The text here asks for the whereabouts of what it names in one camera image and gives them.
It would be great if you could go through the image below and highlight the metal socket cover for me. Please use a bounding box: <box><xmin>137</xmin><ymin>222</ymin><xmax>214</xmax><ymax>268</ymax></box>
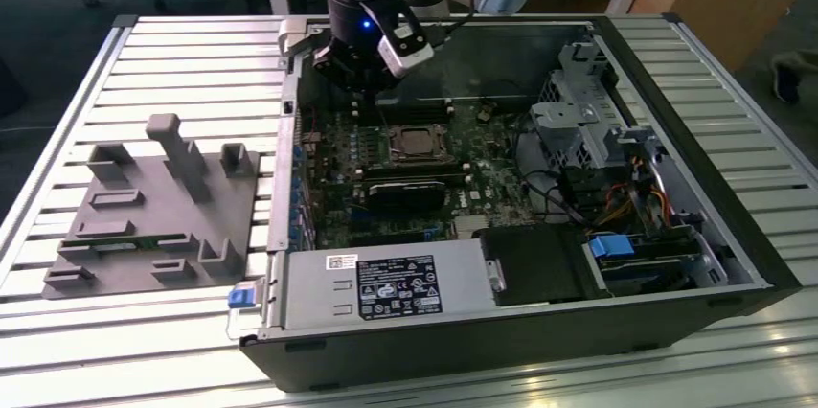
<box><xmin>384</xmin><ymin>125</ymin><xmax>451</xmax><ymax>164</ymax></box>

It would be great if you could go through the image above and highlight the silver CPU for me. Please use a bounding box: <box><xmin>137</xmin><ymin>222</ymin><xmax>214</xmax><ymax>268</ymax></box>
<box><xmin>397</xmin><ymin>131</ymin><xmax>440</xmax><ymax>157</ymax></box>

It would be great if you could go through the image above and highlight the CPU socket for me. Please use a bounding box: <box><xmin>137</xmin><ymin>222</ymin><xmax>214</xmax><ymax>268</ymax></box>
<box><xmin>380</xmin><ymin>123</ymin><xmax>453</xmax><ymax>166</ymax></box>

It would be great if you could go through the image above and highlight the black graphics card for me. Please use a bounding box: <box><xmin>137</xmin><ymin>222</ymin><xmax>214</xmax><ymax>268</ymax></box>
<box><xmin>365</xmin><ymin>179</ymin><xmax>449</xmax><ymax>214</ymax></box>

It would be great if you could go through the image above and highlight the green motherboard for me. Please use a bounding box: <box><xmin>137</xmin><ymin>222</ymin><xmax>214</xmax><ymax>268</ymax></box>
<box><xmin>289</xmin><ymin>96</ymin><xmax>557</xmax><ymax>251</ymax></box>

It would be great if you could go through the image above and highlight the silver metal disk bay cage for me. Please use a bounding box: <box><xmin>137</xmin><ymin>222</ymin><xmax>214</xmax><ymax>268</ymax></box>
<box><xmin>528</xmin><ymin>41</ymin><xmax>653</xmax><ymax>170</ymax></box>

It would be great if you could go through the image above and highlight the grey parts rack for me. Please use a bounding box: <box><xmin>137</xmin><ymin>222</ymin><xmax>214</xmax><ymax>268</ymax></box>
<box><xmin>40</xmin><ymin>113</ymin><xmax>264</xmax><ymax>303</ymax></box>

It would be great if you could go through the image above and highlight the silver power supply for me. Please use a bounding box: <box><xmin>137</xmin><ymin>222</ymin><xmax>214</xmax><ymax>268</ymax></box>
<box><xmin>280</xmin><ymin>247</ymin><xmax>507</xmax><ymax>330</ymax></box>

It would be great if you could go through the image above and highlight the green RAM stick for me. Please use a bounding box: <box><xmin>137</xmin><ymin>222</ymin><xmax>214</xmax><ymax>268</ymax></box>
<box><xmin>62</xmin><ymin>234</ymin><xmax>193</xmax><ymax>247</ymax></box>

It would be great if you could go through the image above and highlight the black plastic shroud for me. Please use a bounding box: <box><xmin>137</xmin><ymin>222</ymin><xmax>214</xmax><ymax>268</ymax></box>
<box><xmin>476</xmin><ymin>225</ymin><xmax>592</xmax><ymax>307</ymax></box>

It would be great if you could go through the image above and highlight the blue case latch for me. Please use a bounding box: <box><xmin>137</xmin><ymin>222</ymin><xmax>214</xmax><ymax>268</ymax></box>
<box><xmin>226</xmin><ymin>284</ymin><xmax>257</xmax><ymax>309</ymax></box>

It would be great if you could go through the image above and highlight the blue disk carrier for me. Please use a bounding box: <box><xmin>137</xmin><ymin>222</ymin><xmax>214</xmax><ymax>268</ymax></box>
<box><xmin>584</xmin><ymin>234</ymin><xmax>704</xmax><ymax>294</ymax></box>

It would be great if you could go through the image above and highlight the black PC case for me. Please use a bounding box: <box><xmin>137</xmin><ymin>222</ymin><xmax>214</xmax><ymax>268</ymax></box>
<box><xmin>226</xmin><ymin>12</ymin><xmax>803</xmax><ymax>393</ymax></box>

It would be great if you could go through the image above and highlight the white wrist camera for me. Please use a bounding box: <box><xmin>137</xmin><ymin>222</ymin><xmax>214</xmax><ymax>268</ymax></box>
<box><xmin>376</xmin><ymin>22</ymin><xmax>437</xmax><ymax>79</ymax></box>

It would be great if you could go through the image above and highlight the orange wire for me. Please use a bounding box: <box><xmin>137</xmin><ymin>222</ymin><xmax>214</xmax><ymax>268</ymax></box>
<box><xmin>603</xmin><ymin>187</ymin><xmax>633</xmax><ymax>225</ymax></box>

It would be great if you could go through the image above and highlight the yellow wire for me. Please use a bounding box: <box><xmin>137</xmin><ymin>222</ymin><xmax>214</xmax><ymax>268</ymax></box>
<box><xmin>648</xmin><ymin>185</ymin><xmax>672</xmax><ymax>230</ymax></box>

